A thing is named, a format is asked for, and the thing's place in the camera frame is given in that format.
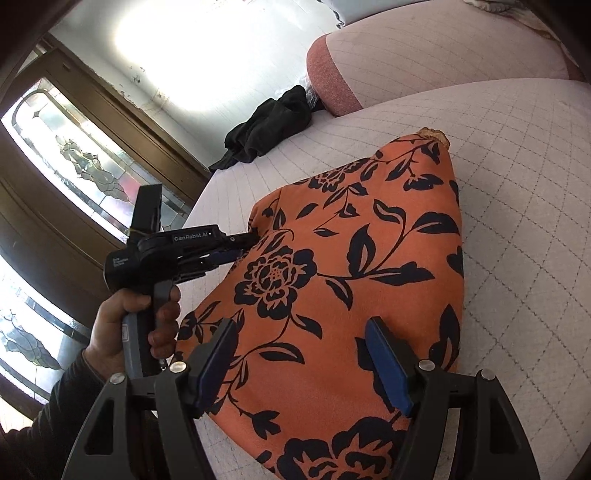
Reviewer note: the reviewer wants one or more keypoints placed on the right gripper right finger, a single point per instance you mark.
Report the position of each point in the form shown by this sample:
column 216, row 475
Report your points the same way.
column 490, row 441

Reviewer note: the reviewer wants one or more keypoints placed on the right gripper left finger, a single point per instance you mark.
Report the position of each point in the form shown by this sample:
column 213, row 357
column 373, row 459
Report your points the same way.
column 145, row 428

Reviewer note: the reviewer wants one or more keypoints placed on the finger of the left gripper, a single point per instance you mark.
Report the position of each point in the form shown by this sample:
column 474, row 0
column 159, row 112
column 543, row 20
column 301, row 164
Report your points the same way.
column 218, row 258
column 240, row 241

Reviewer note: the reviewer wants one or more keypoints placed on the orange black floral blouse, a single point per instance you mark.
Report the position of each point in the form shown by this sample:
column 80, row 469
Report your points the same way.
column 380, row 236

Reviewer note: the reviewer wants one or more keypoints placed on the dark sleeved left forearm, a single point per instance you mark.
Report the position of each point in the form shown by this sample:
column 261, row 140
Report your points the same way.
column 41, row 450

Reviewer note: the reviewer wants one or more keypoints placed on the black clothes pile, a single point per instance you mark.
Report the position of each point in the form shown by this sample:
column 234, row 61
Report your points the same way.
column 273, row 121

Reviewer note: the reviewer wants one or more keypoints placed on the person's left hand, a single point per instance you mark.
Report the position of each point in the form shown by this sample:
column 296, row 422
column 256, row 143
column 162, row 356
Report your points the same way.
column 105, row 352

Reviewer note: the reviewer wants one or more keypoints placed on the stained glass wooden door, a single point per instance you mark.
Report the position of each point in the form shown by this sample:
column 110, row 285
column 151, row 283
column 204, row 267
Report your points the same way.
column 74, row 154

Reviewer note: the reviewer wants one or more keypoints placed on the grey pillow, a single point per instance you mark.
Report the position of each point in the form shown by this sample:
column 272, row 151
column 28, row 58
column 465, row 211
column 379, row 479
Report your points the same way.
column 349, row 11

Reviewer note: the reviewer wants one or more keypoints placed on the pink quilted bolster headboard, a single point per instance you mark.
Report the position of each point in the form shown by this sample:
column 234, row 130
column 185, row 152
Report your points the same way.
column 431, row 45

